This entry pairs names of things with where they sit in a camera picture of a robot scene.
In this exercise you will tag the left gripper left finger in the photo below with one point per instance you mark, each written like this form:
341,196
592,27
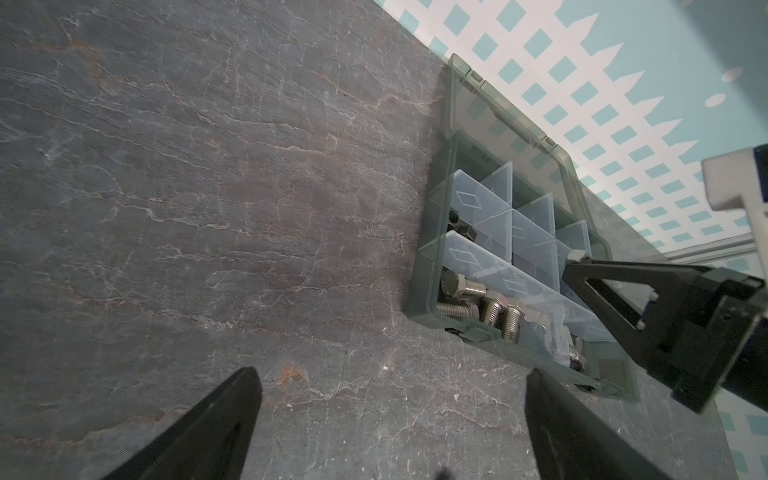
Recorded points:
210,441

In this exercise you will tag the silver hex bolt angled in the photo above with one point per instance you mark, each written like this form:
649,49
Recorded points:
493,305

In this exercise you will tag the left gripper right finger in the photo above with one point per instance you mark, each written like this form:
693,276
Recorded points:
571,442

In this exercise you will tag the black nut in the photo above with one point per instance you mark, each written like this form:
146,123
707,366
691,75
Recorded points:
457,224

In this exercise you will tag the silver hex bolt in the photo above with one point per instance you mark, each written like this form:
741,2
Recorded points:
456,286
513,318
463,310

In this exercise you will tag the green plastic organizer box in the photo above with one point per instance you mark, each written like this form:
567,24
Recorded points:
517,187

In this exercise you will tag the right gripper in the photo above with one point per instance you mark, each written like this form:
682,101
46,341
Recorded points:
700,328

